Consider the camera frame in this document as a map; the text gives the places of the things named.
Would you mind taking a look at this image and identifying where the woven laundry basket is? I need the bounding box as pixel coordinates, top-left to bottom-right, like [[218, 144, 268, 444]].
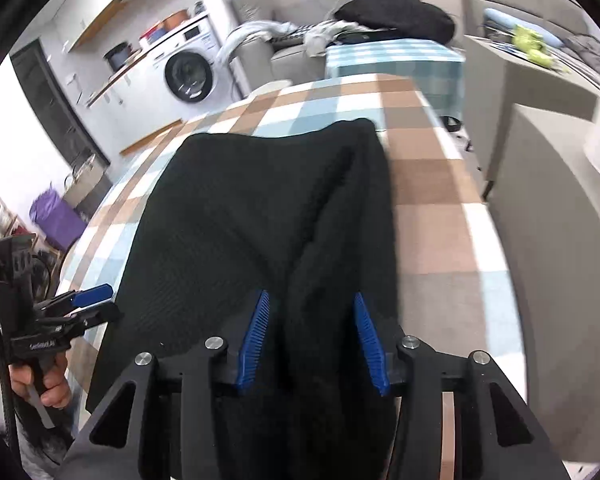
[[64, 152, 111, 211]]

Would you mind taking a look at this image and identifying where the large beige counter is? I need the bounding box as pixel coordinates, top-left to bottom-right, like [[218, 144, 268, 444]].
[[490, 102, 600, 461]]

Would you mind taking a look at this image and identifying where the purple bag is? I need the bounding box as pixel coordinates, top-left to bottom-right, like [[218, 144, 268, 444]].
[[29, 187, 88, 251]]

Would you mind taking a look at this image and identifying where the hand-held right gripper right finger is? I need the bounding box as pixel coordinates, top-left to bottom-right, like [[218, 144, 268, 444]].
[[354, 292, 568, 480]]

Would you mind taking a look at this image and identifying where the brown blue plaid tablecloth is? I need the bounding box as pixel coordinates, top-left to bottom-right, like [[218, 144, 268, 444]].
[[62, 74, 526, 471]]

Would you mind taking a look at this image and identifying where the black door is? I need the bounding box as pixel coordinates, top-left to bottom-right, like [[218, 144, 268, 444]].
[[10, 39, 111, 168]]

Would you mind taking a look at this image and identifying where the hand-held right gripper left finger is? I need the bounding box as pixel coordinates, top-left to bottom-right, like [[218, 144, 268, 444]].
[[72, 289, 271, 480]]

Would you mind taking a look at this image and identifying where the person's left hand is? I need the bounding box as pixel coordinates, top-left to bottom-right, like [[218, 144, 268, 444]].
[[9, 352, 73, 410]]

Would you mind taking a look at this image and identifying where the black knit sweater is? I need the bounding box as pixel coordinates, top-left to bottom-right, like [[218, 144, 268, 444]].
[[85, 118, 401, 480]]

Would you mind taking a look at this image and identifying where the wooden shoe rack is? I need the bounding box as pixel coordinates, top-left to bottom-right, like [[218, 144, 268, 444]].
[[0, 187, 68, 281]]

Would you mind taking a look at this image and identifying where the houndstooth cushion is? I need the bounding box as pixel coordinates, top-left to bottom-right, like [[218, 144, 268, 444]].
[[272, 27, 313, 48]]

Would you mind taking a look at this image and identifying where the blue checkered side table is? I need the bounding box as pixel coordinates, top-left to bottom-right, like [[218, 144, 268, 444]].
[[325, 39, 466, 123]]

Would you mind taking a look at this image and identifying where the pale grey garment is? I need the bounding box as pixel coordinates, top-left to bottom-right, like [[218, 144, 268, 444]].
[[302, 20, 353, 56]]

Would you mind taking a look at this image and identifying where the white wall cabinet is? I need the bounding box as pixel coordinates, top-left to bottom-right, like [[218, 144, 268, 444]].
[[45, 0, 196, 51]]

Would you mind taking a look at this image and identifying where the black cooking pot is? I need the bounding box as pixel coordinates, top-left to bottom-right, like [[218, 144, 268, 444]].
[[103, 41, 131, 72]]

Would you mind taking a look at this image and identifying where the blue pillow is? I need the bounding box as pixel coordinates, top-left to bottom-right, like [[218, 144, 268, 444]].
[[482, 7, 563, 46]]

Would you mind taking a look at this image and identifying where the white base cabinet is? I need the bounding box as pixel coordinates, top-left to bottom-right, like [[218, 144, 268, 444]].
[[85, 50, 181, 156]]

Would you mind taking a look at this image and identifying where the light grey blanket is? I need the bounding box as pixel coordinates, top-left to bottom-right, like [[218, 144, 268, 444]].
[[217, 20, 296, 63]]

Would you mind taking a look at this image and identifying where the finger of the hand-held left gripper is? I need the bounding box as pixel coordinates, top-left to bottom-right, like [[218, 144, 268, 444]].
[[40, 283, 114, 313], [55, 301, 122, 333]]

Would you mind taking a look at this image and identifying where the white round stool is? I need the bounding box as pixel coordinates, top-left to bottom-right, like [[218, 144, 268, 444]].
[[250, 79, 291, 98]]

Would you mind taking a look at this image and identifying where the small beige cabinet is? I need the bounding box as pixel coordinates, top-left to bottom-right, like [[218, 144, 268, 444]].
[[462, 35, 600, 186]]

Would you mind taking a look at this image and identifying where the orange cooking pot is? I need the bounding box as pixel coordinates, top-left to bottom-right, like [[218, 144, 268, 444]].
[[162, 9, 190, 30]]

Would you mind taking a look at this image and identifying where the green plush toy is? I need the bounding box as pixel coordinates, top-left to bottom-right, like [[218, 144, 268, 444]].
[[510, 24, 553, 66]]

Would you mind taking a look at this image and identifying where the grey jacket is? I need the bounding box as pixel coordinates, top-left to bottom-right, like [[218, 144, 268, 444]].
[[562, 32, 600, 71]]

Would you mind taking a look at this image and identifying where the black puffy jacket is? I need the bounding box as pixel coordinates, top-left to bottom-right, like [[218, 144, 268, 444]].
[[334, 0, 456, 43]]

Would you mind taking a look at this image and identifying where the beige sofa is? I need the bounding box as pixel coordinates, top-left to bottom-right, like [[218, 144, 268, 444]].
[[242, 0, 341, 83]]

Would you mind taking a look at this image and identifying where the white washing machine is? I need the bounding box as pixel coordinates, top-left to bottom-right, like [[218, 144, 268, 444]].
[[140, 12, 236, 106]]

